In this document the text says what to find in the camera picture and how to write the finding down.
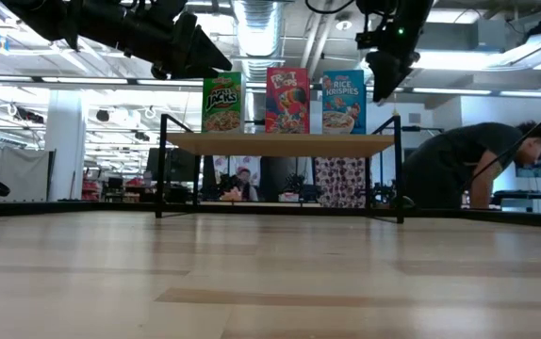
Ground black monitor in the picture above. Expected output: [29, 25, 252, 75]
[146, 147, 197, 184]

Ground black desk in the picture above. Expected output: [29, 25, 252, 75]
[491, 189, 541, 212]

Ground grey ventilation unit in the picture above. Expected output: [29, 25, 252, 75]
[420, 19, 507, 54]

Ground blue Rice Krispies cereal box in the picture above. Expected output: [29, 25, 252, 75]
[321, 69, 368, 136]

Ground grey monitor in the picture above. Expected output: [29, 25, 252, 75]
[514, 162, 541, 179]

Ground angled ceiling light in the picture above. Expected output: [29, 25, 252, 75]
[490, 27, 541, 72]
[411, 46, 502, 72]

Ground white partition cloth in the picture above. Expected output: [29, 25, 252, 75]
[0, 147, 57, 202]

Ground purple dotted cloth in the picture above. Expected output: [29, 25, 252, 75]
[314, 157, 367, 208]

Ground wooden shelf with black legs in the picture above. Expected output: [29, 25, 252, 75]
[155, 112, 405, 225]

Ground green Apple Jacks cereal box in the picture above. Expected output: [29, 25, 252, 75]
[201, 71, 244, 135]

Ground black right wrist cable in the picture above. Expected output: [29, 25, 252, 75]
[303, 0, 358, 16]

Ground long ceiling light strip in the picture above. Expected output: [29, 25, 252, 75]
[0, 73, 331, 90]

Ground white column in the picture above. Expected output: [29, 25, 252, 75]
[45, 91, 87, 202]

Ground silver spiral air duct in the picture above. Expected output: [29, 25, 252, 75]
[230, 0, 285, 122]

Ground floral cloth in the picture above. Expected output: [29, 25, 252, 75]
[212, 154, 262, 189]

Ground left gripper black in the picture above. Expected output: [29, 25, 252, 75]
[147, 9, 234, 80]

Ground red cart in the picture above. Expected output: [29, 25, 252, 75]
[81, 177, 105, 202]

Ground red Froot Loops cereal box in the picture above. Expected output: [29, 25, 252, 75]
[265, 67, 311, 136]

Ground person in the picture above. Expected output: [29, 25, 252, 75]
[402, 121, 541, 210]
[225, 167, 260, 202]

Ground short ceiling light strip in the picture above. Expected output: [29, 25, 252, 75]
[499, 89, 541, 100]
[402, 86, 493, 96]

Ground black aluminium table frame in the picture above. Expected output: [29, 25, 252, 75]
[0, 200, 541, 232]

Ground white ceiling pipe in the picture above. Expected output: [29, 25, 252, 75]
[296, 0, 347, 84]

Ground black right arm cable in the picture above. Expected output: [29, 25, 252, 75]
[458, 95, 541, 192]

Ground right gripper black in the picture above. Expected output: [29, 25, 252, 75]
[354, 0, 435, 105]

